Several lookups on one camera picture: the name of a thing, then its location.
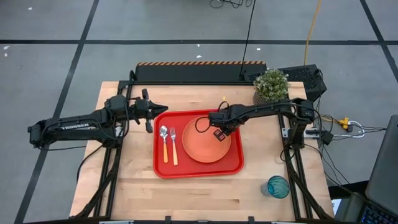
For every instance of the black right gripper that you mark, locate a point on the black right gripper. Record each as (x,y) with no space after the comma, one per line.
(225,118)

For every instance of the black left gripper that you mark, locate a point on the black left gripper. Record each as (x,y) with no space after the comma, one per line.
(143,109)

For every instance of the orange plastic plate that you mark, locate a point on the orange plastic plate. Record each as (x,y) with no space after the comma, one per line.
(202,146)

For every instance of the teal faceted plastic cup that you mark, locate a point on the teal faceted plastic cup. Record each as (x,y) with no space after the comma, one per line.
(276,186)

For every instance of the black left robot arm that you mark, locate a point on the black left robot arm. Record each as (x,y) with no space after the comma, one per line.
(77,126)

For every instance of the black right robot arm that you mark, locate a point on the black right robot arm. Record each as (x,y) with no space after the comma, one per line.
(267,109)

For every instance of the red plastic tray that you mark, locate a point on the red plastic tray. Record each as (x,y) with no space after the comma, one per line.
(186,171)

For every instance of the long black box hazard stripe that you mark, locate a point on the long black box hazard stripe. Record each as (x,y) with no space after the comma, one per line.
(199,73)

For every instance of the potted plant in striped pot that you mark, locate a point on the potted plant in striped pot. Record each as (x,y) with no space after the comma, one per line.
(271,85)

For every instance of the black perforated computer case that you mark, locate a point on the black perforated computer case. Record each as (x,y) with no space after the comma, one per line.
(306,79)

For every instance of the black power adapter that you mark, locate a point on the black power adapter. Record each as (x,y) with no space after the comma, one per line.
(326,137)

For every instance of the yellow plug connector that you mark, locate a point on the yellow plug connector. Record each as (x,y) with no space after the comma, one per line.
(344,123)

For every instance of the grey laptop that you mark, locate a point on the grey laptop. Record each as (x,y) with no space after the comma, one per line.
(384,165)

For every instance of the black aluminium table frame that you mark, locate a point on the black aluminium table frame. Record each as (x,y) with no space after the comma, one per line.
(122,90)

